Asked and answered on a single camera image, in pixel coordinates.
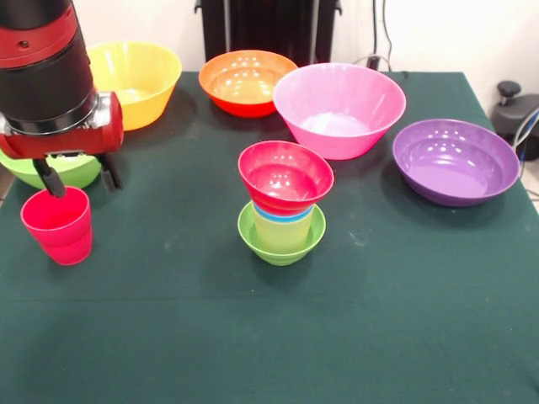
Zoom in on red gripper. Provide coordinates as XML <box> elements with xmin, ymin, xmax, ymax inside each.
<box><xmin>0</xmin><ymin>90</ymin><xmax>125</xmax><ymax>199</ymax></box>

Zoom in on large green bowl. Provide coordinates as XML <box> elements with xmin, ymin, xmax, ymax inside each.
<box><xmin>0</xmin><ymin>149</ymin><xmax>103</xmax><ymax>190</ymax></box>

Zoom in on small red bowl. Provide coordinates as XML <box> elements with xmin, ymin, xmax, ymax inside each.
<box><xmin>237</xmin><ymin>141</ymin><xmax>335</xmax><ymax>216</ymax></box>

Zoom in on blue cup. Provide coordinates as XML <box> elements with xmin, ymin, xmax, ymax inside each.
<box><xmin>253</xmin><ymin>205</ymin><xmax>316</xmax><ymax>224</ymax></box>

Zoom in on yellow cup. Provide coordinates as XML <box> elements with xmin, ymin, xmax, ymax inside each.
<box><xmin>252</xmin><ymin>208</ymin><xmax>315</xmax><ymax>255</ymax></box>

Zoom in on small green bowl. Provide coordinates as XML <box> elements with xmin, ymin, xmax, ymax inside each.
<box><xmin>237</xmin><ymin>202</ymin><xmax>328</xmax><ymax>267</ymax></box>

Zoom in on large yellow bowl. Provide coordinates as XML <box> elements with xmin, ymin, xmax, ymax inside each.
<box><xmin>86</xmin><ymin>40</ymin><xmax>184</xmax><ymax>132</ymax></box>

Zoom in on orange bowl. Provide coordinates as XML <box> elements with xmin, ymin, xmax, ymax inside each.
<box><xmin>198</xmin><ymin>49</ymin><xmax>299</xmax><ymax>119</ymax></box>

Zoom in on dark green tablecloth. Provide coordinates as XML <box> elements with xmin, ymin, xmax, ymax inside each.
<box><xmin>0</xmin><ymin>70</ymin><xmax>539</xmax><ymax>404</ymax></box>

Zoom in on large pink bowl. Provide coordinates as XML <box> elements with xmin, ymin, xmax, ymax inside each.
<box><xmin>272</xmin><ymin>62</ymin><xmax>408</xmax><ymax>162</ymax></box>

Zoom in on purple bowl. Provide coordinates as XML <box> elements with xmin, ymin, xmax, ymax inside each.
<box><xmin>392</xmin><ymin>118</ymin><xmax>521</xmax><ymax>207</ymax></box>

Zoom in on white and blue cables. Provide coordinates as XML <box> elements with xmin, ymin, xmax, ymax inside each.
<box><xmin>512</xmin><ymin>107</ymin><xmax>539</xmax><ymax>169</ymax></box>

